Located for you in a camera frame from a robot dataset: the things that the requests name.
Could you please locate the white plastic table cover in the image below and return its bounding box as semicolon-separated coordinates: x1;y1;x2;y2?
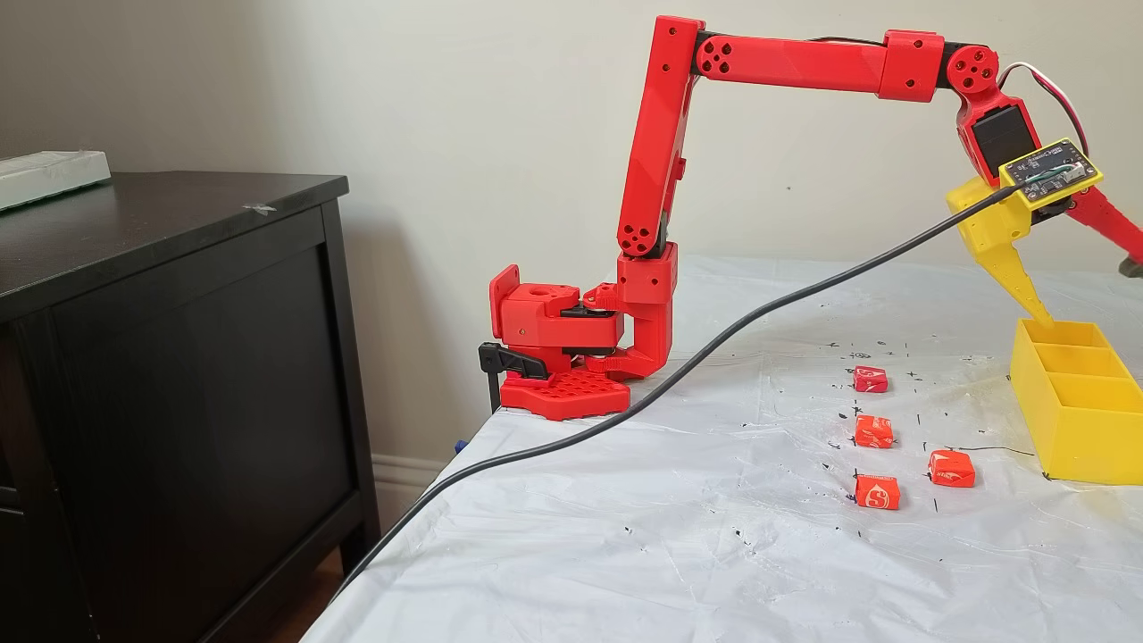
299;255;1143;643

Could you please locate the dark wooden cabinet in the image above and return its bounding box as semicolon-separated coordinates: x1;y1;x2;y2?
0;171;380;643

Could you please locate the yellow three-compartment box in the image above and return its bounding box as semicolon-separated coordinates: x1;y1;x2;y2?
1009;317;1143;488

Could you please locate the camera board on yellow mount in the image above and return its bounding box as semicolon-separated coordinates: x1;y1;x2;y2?
998;137;1105;213

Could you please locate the orange candy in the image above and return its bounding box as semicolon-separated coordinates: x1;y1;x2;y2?
854;414;896;449
854;473;901;511
927;449;977;489

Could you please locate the black camera cable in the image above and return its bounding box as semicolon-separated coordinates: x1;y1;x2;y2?
326;186;1023;613

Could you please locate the black table clamp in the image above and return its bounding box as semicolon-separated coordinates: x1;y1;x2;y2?
478;342;550;416

